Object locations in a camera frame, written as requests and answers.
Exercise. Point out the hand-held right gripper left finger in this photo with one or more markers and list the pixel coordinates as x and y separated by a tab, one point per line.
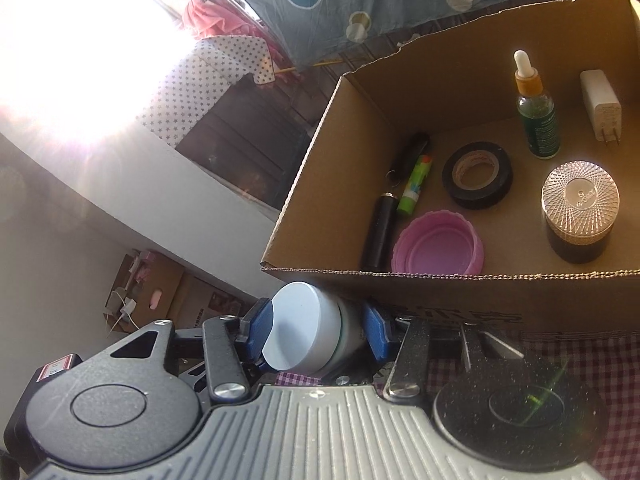
260	327

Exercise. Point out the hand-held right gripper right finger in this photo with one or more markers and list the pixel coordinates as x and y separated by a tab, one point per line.
377	330

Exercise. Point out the white supplement bottle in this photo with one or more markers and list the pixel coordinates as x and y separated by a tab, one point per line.
300	325

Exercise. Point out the long black cylinder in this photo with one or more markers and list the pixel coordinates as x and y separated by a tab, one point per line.
377	235

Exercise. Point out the pink plastic lid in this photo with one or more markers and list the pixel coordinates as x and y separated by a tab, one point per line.
435	245

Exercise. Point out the green lip balm tube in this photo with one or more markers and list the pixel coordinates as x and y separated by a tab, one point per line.
412	187

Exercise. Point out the black tape roll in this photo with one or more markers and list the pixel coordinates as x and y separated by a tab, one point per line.
480	200

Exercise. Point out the short black cylinder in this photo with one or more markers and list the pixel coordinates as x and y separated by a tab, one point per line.
412	147

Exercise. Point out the brown cardboard box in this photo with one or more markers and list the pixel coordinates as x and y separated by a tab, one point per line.
350	135

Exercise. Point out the gold lid dark jar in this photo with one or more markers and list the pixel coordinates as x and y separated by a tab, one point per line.
580	195

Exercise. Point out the green dropper bottle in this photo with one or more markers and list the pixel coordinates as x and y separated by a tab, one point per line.
537	120

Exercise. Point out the white charger plug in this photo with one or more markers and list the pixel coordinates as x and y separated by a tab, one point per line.
600	100

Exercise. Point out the plain brown floor box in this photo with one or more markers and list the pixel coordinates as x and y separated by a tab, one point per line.
165	275

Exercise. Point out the dark grey cabinet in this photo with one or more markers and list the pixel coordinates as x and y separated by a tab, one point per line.
240	135

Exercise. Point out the pink checkered tablecloth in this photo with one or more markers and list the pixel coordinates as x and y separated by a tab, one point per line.
615	410

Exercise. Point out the white star print cloth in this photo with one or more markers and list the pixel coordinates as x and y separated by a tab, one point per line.
200	80

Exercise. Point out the yellow rod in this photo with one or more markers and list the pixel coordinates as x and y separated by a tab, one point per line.
320	64

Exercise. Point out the pink hanging clothes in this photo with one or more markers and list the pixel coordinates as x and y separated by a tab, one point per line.
220	15

